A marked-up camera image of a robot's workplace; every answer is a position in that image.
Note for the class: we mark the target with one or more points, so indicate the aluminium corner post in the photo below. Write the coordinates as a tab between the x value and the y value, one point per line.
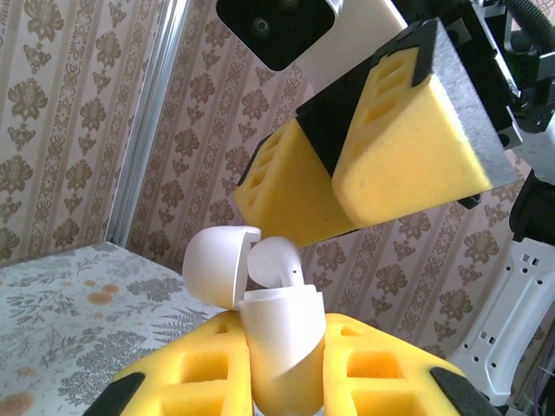
143	130

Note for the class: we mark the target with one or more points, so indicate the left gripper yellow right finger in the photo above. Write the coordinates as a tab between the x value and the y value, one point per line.
412	390

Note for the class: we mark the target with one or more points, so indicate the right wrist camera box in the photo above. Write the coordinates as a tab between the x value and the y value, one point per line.
277	34

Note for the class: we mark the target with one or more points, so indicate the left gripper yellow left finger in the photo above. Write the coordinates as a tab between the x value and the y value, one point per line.
173	390

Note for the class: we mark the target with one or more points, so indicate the white earbud charging case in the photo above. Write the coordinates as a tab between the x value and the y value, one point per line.
282	329

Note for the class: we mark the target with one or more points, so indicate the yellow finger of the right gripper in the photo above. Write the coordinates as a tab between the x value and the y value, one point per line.
412	164
290	195

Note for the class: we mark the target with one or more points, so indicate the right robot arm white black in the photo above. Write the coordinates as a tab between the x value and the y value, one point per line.
511	303

